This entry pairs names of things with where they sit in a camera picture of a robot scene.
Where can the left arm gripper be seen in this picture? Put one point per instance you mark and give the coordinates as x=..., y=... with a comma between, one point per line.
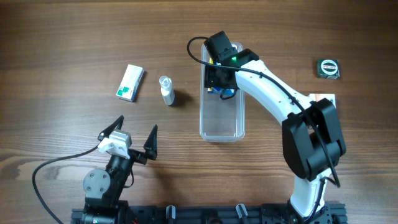
x=134, y=152

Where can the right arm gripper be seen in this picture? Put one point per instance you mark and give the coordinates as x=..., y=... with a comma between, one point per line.
x=209, y=78

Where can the blue VapoDrops box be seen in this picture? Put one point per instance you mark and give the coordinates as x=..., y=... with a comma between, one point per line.
x=220, y=91

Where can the white Hansaplast box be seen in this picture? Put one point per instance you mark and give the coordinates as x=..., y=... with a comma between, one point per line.
x=320, y=96

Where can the dark green round-logo box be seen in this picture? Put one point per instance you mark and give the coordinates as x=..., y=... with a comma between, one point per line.
x=328, y=69

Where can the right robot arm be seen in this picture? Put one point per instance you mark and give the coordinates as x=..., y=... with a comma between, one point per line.
x=312, y=139

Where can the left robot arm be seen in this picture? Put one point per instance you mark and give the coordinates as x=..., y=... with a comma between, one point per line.
x=103, y=187

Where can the clear plastic container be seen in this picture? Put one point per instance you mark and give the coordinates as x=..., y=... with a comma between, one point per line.
x=221, y=120

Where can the white green medicine box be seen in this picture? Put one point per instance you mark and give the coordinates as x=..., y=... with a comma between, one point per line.
x=130, y=83

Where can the white spray bottle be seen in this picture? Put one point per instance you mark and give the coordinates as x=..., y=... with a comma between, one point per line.
x=167, y=90

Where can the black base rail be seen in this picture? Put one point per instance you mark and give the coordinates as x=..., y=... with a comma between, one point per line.
x=264, y=214

